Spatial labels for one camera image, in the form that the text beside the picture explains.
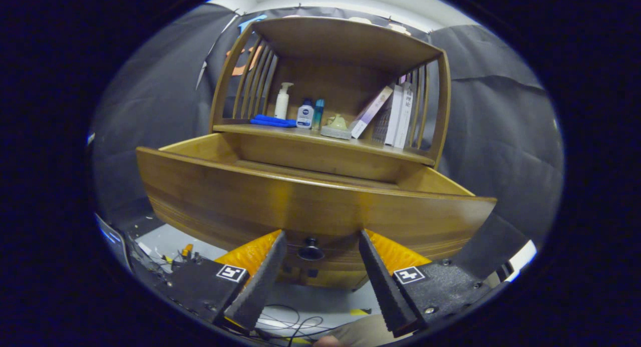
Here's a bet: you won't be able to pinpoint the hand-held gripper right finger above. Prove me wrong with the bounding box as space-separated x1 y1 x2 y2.
358 228 501 337

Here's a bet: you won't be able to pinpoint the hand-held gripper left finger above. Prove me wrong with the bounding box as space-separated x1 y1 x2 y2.
155 229 287 332

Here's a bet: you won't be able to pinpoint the wooden drawer with dark knob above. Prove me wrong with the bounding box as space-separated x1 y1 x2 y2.
136 133 497 272

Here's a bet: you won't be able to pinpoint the wooden countertop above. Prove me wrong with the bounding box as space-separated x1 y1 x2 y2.
213 124 436 166

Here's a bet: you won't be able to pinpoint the wooden cabinet with slatted shelf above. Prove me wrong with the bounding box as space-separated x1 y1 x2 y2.
209 17 451 290

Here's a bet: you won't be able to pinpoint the person's beige trousers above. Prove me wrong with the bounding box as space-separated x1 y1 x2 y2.
320 314 396 347

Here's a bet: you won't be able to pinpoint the dark patterned book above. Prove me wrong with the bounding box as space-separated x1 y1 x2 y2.
373 104 393 143

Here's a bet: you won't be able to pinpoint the blue folded cloth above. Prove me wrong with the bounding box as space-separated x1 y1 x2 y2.
250 114 297 128

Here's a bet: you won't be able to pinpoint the thin white book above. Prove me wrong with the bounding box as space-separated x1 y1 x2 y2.
385 84 404 146

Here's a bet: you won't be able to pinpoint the white book with black print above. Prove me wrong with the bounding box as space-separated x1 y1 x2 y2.
395 83 415 149

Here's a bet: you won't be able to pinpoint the purple and white book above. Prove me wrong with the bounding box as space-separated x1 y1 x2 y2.
351 86 394 139

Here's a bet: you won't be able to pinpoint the white lotion bottle blue label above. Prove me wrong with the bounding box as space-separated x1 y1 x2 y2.
296 99 315 129

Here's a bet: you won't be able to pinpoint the white pump bottle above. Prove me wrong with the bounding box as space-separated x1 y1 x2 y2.
274 82 294 120

